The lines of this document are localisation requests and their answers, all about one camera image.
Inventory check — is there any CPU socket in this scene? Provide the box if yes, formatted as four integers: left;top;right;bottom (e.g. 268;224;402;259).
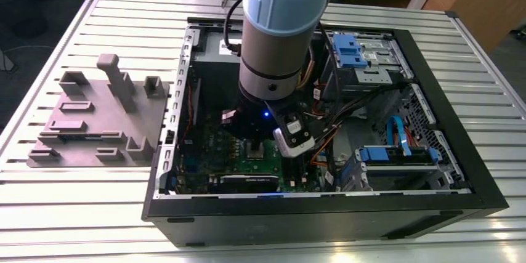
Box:
243;139;271;163

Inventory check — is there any green motherboard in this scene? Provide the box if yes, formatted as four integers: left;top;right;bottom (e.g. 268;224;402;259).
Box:
175;110;326;195

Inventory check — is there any grey power supply unit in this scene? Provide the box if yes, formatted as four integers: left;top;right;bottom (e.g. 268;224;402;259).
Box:
191;31;244;105

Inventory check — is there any black RAM slot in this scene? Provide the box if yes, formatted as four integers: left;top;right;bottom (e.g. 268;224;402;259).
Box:
286;155;298;185
296;152;308;184

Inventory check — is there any black graphics card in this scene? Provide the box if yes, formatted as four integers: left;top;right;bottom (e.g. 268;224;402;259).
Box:
207;172;280;195

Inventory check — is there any hard disk in blue carrier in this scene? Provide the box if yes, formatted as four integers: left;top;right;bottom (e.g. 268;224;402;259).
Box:
358;147;439;166

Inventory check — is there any silver drive cage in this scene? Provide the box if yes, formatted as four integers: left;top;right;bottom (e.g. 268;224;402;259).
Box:
319;31;414;100

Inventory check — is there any black PC case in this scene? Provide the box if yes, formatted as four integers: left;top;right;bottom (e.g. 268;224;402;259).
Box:
140;16;510;248

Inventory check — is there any grey parts rack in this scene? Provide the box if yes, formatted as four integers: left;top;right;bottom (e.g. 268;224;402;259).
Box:
24;53;172;169

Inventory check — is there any silver disk bay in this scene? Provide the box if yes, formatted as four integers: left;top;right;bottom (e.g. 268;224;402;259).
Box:
351;147;470;192

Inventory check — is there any dark RAM stick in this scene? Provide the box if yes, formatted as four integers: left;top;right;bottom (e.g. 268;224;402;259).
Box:
56;133;104;140

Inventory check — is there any black chair base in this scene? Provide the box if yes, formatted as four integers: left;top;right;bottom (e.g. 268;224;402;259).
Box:
507;22;526;41

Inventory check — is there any orange wire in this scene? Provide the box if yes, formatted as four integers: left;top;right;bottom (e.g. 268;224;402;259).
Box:
308;144;332;170

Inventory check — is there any black camera cable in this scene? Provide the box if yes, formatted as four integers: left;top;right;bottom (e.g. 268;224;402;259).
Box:
318;22;343;113
223;0;247;58

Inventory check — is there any black wire bundle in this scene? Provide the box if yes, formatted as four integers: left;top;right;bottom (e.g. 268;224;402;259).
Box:
311;83;410;153

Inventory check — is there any blue plastic drive bracket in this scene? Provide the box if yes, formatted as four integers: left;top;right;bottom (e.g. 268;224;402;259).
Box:
339;53;368;69
332;33;362;57

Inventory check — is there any blue flat wire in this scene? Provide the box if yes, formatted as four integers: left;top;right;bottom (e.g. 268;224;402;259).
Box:
386;115;412;157

